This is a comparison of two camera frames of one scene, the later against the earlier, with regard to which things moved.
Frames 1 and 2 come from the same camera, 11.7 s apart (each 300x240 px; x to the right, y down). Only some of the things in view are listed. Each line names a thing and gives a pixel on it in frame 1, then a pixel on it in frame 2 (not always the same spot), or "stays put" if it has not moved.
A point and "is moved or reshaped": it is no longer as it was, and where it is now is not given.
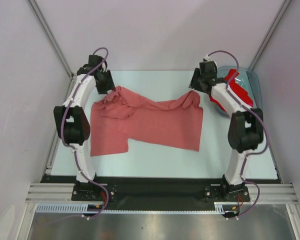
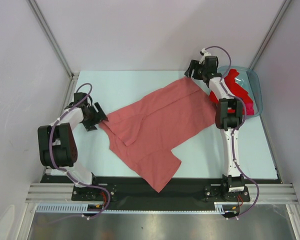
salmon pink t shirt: [123, 116] is moved or reshaped
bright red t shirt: [235, 88] stays put
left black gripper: [109, 85] → [100, 116]
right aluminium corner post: [277, 20] stays put
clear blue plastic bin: [246, 79] stays put
